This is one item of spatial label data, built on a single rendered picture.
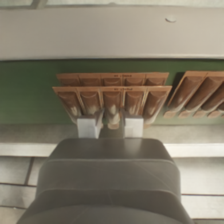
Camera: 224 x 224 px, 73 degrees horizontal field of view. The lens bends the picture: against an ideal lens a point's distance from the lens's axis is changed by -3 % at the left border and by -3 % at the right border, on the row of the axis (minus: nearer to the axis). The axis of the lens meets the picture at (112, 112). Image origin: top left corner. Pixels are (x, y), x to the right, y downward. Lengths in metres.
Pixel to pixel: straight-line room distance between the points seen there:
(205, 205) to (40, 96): 0.34
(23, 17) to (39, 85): 0.07
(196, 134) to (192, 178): 0.11
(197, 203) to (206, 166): 0.07
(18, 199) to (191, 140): 0.34
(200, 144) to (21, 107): 0.28
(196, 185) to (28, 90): 0.34
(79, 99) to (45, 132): 0.15
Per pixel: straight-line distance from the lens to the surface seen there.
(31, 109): 0.25
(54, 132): 0.28
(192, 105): 0.20
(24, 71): 0.18
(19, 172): 0.39
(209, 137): 0.30
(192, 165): 0.38
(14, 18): 0.20
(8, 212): 0.60
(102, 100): 0.16
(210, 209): 0.38
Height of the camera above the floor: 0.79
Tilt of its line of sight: 28 degrees down
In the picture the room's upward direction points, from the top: 177 degrees counter-clockwise
